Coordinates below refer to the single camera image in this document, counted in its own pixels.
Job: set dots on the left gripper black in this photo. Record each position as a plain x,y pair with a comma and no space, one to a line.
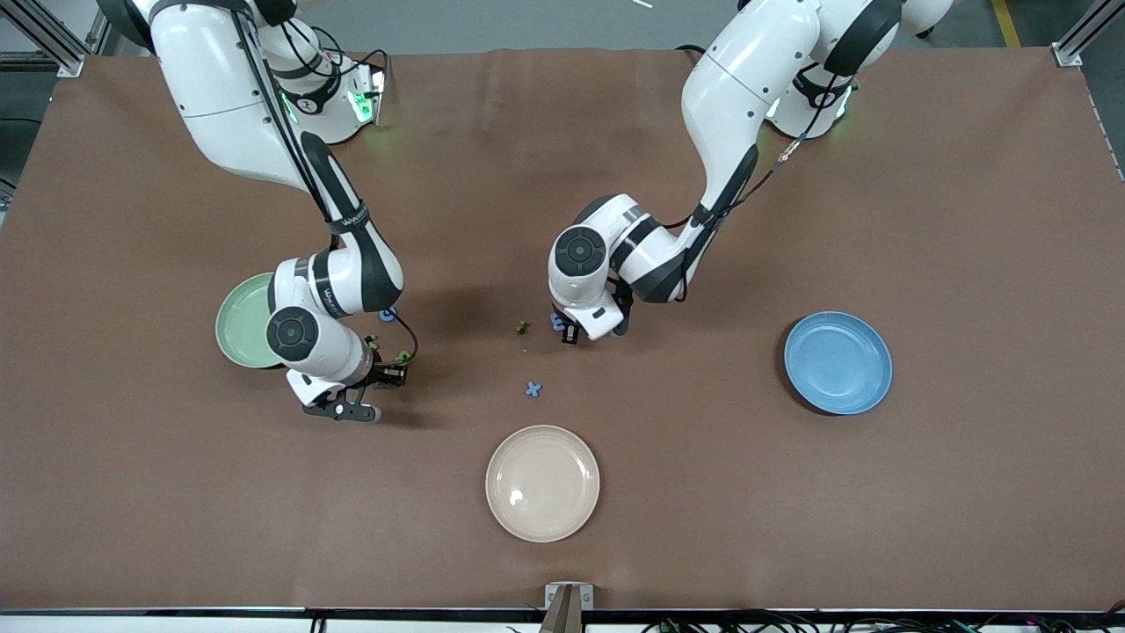
569,331

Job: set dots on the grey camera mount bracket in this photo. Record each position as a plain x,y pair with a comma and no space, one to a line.
550,596

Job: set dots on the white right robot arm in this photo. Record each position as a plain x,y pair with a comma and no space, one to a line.
220,97

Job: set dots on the blue plate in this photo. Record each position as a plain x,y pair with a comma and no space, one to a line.
838,362

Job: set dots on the brown table mat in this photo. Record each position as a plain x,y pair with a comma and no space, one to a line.
791,527

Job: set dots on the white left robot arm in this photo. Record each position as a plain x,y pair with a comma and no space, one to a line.
729,88

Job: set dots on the white black table edge rail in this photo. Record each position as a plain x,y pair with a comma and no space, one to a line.
176,624

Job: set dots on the green plate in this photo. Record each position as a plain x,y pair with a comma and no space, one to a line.
242,325

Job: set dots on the beige plate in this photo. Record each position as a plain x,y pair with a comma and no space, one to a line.
542,483

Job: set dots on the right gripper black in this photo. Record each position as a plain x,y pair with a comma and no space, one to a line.
385,375

